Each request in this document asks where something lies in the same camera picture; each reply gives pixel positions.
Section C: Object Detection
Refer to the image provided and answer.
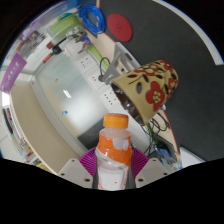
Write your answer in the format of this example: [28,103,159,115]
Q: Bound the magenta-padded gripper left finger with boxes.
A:
[58,147,99,189]

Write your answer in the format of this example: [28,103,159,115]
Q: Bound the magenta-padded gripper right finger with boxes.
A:
[128,147,173,188]

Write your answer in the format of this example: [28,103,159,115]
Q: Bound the orange-capped drink bottle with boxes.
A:
[94,113,134,192]

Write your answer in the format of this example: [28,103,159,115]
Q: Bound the small blue device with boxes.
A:
[156,143,176,164]

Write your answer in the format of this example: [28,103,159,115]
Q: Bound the large white paper sheet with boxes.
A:
[179,146,206,168]

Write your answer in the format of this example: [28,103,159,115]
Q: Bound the floral patterned cup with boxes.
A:
[109,59,180,126]

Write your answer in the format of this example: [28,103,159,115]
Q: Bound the grey metal laptop stand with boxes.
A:
[98,41,141,86]

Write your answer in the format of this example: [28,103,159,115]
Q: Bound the white lidded jar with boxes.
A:
[64,39,83,58]

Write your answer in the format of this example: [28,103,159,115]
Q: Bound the dark wine bottle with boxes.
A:
[42,36,68,64]

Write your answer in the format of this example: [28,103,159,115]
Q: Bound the flat round red coaster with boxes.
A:
[106,13,134,43]

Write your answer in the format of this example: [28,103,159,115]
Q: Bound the tangled black cables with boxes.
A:
[143,111,174,156]

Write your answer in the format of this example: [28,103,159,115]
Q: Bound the white wall sockets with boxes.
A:
[75,53,123,109]

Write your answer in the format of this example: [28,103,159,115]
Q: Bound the coiled blue cable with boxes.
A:
[77,3,107,35]

